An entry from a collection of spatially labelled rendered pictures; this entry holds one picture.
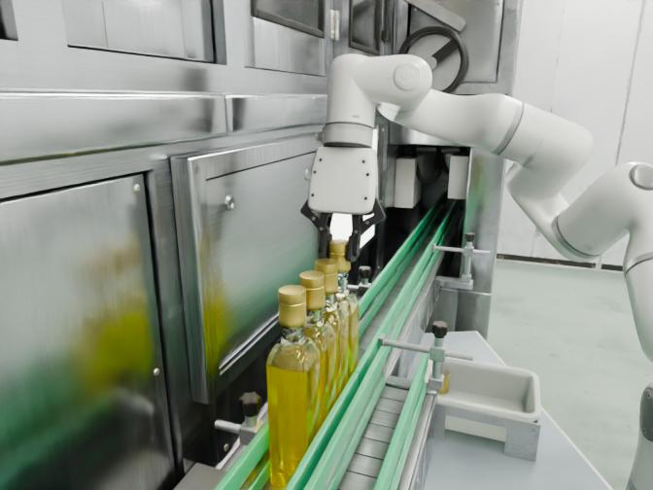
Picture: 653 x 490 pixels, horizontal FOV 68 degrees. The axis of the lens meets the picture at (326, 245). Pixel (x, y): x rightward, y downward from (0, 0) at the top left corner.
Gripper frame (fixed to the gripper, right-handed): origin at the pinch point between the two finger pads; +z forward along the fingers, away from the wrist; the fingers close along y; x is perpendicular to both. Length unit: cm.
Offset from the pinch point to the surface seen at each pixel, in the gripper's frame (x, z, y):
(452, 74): 84, -52, 6
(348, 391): -1.8, 21.4, 3.8
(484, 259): 99, 4, 21
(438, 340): 14.7, 15.4, 15.0
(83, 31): -34.2, -20.3, -17.6
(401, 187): 106, -19, -10
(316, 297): -11.7, 6.4, 0.9
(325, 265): -7.1, 2.5, 0.2
